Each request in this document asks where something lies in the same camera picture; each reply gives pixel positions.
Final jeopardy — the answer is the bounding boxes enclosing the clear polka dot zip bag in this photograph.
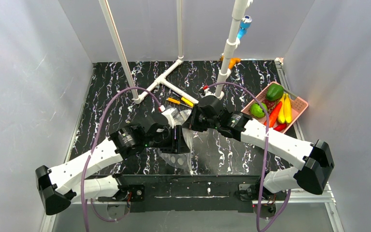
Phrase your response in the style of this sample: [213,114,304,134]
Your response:
[157,108,194,174]

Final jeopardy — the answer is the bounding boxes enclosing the green toy watermelon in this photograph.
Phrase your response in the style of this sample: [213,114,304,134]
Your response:
[250,102,268,118]

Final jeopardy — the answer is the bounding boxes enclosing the orange toy carrot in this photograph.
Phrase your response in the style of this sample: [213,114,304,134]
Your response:
[264,101,283,128]

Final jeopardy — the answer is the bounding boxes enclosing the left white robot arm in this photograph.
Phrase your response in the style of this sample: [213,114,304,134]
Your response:
[35,108,191,216]

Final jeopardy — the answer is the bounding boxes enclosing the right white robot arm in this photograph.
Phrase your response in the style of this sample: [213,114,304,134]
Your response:
[183,95,334,195]

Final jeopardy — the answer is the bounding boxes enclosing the orange object at back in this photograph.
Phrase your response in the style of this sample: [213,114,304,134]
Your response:
[220,54,241,70]

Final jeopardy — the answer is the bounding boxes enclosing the red toy grapes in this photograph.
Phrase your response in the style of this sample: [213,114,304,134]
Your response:
[261,99,277,113]

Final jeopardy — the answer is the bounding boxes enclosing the green toy bell pepper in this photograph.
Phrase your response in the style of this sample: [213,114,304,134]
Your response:
[265,83,284,102]

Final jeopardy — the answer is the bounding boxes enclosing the yellow toy banana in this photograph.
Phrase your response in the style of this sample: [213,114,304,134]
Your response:
[277,93,285,124]
[284,93,292,124]

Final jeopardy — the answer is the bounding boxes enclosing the red toy chili pepper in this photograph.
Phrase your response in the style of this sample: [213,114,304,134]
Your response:
[273,123,287,131]

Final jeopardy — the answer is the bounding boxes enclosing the pink plastic basket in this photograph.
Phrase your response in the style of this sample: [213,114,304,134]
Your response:
[242,82,308,137]

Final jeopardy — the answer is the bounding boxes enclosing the blue hanging bottle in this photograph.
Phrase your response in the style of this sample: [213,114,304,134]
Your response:
[237,15,252,40]

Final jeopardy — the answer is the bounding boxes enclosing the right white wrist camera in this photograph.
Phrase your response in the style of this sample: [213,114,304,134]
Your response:
[199,85,225,100]

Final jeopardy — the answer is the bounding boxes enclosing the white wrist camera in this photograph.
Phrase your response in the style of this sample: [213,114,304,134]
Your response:
[157,105,179,128]
[199,85,225,100]

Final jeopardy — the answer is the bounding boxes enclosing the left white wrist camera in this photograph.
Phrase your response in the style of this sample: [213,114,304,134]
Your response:
[157,105,179,128]

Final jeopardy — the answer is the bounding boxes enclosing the yellow handled screwdriver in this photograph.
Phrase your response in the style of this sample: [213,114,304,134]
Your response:
[173,92,194,108]

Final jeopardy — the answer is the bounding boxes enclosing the orange handled screwdriver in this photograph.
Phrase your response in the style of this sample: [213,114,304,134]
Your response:
[167,98,189,107]

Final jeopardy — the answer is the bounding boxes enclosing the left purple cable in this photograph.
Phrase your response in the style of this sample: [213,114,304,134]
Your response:
[80,87,162,232]

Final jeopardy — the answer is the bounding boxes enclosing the purple cable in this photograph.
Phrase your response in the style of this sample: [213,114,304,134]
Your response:
[80,87,162,232]
[201,82,292,232]

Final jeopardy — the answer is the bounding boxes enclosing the white pvc pipe frame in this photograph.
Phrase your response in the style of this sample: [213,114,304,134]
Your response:
[99,0,253,104]

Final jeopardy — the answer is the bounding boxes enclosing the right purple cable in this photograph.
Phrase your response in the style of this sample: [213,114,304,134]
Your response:
[201,82,292,232]

